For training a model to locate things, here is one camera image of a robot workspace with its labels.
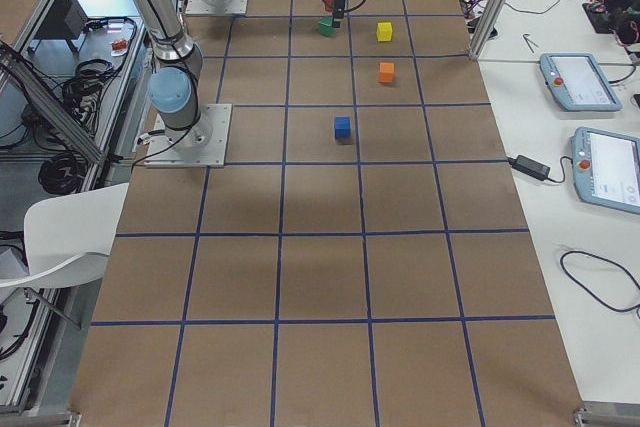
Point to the lower teach pendant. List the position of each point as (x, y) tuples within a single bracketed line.
[(606, 169)]

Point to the white chair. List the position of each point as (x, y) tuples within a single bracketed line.
[(68, 239)]

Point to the black power adapter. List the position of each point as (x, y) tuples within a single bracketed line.
[(529, 167)]

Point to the upper teach pendant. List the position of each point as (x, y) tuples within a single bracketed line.
[(577, 83)]

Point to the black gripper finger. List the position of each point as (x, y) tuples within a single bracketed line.
[(338, 8)]

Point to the blue wooden block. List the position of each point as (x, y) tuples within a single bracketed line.
[(342, 128)]

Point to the yellow wooden block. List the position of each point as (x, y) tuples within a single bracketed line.
[(384, 32)]

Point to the green wooden block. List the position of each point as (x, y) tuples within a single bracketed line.
[(325, 27)]

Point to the teach pendant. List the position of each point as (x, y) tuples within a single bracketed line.
[(606, 169), (577, 83)]

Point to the orange wooden block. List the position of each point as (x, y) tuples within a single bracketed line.
[(386, 73)]

